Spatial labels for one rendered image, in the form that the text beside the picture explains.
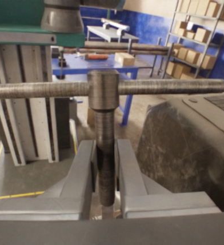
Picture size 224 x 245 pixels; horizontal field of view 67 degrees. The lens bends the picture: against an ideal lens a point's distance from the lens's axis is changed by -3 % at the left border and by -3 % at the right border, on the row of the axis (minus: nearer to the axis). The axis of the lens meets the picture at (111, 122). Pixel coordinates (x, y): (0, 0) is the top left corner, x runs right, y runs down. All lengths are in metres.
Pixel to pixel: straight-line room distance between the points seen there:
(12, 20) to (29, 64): 0.25
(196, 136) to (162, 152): 0.09
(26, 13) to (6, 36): 0.19
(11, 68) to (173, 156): 1.02
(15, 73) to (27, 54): 0.14
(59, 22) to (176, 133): 0.67
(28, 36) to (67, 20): 0.17
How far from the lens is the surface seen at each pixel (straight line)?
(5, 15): 1.02
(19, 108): 1.28
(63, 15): 0.84
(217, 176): 0.29
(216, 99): 0.38
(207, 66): 4.06
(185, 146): 0.31
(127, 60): 2.15
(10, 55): 1.15
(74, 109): 2.30
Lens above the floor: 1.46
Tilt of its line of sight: 35 degrees down
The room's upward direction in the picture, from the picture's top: 8 degrees clockwise
